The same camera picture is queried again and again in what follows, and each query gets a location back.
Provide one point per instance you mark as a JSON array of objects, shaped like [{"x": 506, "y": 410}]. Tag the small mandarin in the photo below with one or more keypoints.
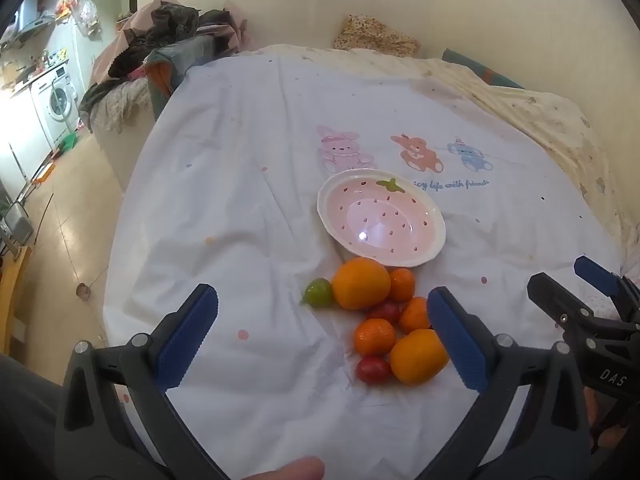
[
  {"x": 403, "y": 285},
  {"x": 413, "y": 316}
]

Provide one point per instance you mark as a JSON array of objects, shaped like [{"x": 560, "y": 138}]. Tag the white washing machine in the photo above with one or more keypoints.
[{"x": 55, "y": 97}]

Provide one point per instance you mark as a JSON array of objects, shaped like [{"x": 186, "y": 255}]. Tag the person's dark trouser leg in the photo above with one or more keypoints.
[{"x": 25, "y": 425}]

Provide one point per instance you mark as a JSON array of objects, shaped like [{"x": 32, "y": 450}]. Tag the pile of clothes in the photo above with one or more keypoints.
[{"x": 160, "y": 40}]

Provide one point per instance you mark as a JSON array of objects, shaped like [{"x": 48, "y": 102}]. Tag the white printed bedsheet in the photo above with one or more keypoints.
[{"x": 250, "y": 170}]

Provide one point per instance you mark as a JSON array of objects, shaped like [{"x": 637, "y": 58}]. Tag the grey range hood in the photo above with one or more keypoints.
[{"x": 27, "y": 17}]

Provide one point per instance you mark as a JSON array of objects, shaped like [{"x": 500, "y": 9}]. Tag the large smooth orange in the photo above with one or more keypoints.
[
  {"x": 417, "y": 357},
  {"x": 360, "y": 282}
]

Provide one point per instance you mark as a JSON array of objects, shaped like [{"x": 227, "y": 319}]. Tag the small round floor object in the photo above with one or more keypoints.
[{"x": 81, "y": 290}]

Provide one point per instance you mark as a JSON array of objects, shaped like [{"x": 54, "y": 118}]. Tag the red cherry tomato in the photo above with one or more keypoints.
[
  {"x": 372, "y": 370},
  {"x": 385, "y": 312}
]

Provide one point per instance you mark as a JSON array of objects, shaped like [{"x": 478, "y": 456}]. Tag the brown floral pillow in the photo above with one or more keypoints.
[{"x": 375, "y": 35}]

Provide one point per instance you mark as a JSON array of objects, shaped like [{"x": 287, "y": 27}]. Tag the bumpy mandarin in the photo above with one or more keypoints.
[{"x": 375, "y": 336}]

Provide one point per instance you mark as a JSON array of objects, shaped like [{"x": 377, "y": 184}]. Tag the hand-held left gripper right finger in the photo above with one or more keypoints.
[{"x": 457, "y": 340}]

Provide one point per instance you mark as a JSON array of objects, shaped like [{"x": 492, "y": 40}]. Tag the teal pillow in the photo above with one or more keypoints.
[{"x": 480, "y": 67}]

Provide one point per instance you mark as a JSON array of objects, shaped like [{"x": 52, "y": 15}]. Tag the clear plastic bag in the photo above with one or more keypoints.
[
  {"x": 89, "y": 14},
  {"x": 67, "y": 2}
]

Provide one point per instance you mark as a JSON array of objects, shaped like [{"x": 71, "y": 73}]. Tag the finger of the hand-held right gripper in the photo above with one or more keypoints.
[
  {"x": 597, "y": 276},
  {"x": 552, "y": 300}
]

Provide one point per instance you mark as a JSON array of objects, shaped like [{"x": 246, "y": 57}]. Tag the person's right hand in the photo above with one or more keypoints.
[{"x": 591, "y": 407}]

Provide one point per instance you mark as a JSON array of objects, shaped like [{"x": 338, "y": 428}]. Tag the pink strawberry bowl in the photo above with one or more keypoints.
[{"x": 380, "y": 220}]

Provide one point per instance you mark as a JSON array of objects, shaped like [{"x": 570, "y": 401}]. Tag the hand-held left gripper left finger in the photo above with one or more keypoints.
[{"x": 187, "y": 340}]

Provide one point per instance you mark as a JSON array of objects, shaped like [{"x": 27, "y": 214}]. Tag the person's left hand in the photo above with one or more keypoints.
[{"x": 287, "y": 470}]

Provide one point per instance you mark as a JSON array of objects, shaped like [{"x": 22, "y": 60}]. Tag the green tomato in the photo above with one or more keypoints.
[{"x": 319, "y": 293}]

